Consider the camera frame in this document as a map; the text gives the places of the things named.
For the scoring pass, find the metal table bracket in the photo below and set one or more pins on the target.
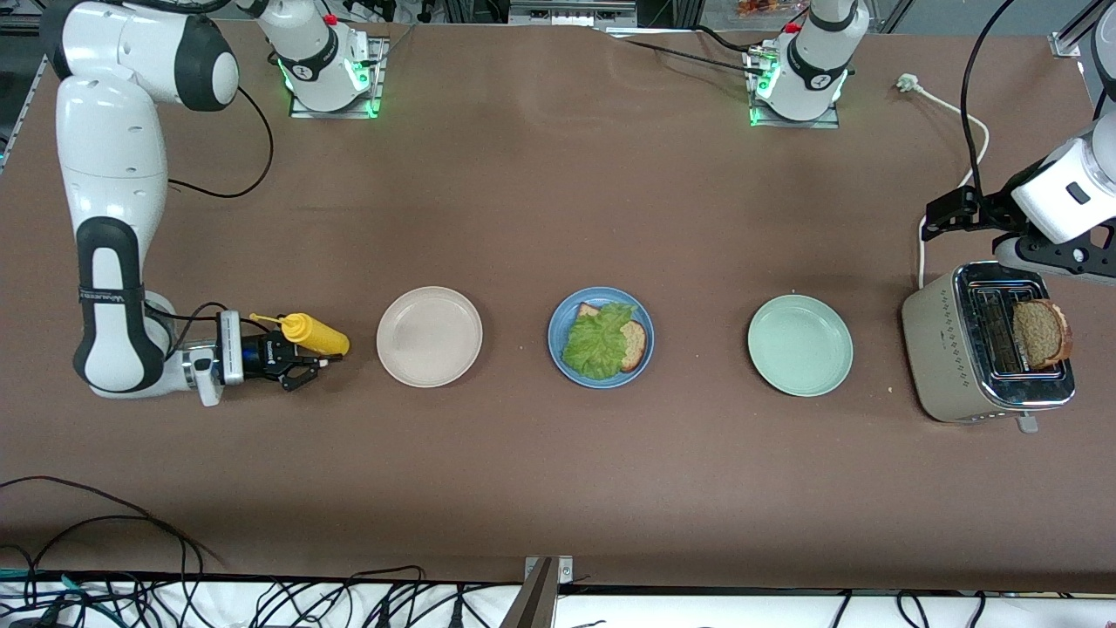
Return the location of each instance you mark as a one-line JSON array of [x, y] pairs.
[[540, 602]]

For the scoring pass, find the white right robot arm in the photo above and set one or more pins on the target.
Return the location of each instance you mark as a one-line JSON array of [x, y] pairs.
[[113, 174]]

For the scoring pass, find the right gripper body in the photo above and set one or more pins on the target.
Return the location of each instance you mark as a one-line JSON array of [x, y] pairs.
[[264, 353]]

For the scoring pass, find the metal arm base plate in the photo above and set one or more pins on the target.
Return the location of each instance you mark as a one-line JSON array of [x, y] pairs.
[[380, 87], [789, 125]]

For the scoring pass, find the aluminium frame rail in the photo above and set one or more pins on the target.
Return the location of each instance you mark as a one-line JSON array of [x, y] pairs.
[[26, 96]]

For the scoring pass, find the light green round plate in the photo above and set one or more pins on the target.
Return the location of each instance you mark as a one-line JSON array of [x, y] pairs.
[[800, 345]]

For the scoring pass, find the green lettuce leaf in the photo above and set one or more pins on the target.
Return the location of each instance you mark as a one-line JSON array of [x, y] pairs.
[[597, 344]]

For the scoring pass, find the blue round plate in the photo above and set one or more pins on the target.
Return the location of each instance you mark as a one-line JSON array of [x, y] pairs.
[[602, 382]]

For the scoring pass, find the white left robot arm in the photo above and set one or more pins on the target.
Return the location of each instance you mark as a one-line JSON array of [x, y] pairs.
[[811, 70]]

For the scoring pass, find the grey metal box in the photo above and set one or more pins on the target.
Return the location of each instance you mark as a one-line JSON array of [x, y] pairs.
[[571, 13]]

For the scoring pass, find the beige round plate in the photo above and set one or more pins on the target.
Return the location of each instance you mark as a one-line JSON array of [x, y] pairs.
[[429, 337]]

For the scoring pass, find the aluminium frame profile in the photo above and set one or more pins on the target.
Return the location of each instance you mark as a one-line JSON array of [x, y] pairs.
[[1065, 42]]

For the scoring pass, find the yellow squeeze sauce bottle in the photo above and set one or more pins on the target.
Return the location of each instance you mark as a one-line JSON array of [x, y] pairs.
[[318, 333]]

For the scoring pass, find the beige chrome toaster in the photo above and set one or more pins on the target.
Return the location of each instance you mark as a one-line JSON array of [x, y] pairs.
[[937, 349]]

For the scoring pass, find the brown bread slice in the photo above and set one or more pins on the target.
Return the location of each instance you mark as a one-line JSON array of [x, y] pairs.
[[635, 344], [1042, 336]]

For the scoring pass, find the orange packet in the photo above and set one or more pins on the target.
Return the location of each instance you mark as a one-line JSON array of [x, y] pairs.
[[763, 7]]

